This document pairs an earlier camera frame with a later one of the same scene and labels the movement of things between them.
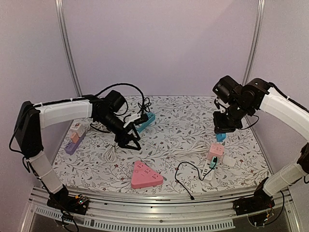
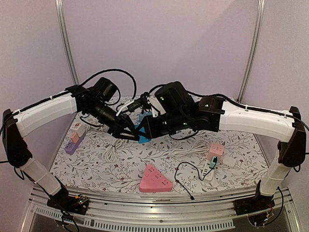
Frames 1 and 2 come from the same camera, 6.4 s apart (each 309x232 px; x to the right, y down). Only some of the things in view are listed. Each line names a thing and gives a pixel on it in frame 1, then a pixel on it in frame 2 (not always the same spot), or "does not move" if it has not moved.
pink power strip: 144,177 -> 153,180
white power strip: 207,172 does not move
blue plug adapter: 220,137 -> 142,139
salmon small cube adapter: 74,137 does not move
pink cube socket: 217,150 does not move
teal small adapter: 213,163 does not move
